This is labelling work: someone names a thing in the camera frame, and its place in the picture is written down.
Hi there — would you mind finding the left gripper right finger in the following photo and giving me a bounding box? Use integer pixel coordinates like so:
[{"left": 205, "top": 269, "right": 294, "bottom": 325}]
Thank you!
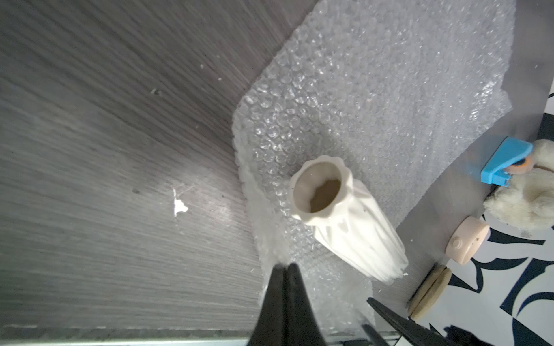
[{"left": 285, "top": 263, "right": 326, "bottom": 346}]

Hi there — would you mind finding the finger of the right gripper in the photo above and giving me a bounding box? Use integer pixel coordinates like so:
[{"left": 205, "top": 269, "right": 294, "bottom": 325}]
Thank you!
[{"left": 367, "top": 298, "right": 457, "bottom": 346}]

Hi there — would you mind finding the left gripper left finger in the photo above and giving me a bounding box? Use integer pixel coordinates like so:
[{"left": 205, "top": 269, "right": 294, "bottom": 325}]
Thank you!
[{"left": 248, "top": 265, "right": 287, "bottom": 346}]

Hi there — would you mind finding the white ribbed ceramic vase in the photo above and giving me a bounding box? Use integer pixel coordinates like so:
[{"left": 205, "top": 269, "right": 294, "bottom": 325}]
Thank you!
[{"left": 287, "top": 155, "right": 408, "bottom": 283}]

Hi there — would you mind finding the clear bubble wrap sheet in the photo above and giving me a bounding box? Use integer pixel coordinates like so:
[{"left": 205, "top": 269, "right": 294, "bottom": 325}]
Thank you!
[{"left": 232, "top": 1, "right": 516, "bottom": 334}]

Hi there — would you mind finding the tan oval case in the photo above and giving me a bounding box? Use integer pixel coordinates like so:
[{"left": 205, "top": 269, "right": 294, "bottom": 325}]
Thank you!
[{"left": 408, "top": 265, "right": 452, "bottom": 321}]

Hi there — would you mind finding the pink round alarm clock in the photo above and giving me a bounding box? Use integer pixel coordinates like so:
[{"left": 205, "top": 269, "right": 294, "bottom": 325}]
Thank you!
[{"left": 444, "top": 216, "right": 490, "bottom": 265}]

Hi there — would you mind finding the cream plush teddy bear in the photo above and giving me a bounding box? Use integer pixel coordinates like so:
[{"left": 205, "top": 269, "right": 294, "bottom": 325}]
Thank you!
[{"left": 483, "top": 139, "right": 553, "bottom": 232}]

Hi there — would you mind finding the blue tape dispenser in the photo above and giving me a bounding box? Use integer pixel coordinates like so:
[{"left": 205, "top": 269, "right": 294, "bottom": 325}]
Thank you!
[{"left": 480, "top": 137, "right": 533, "bottom": 187}]

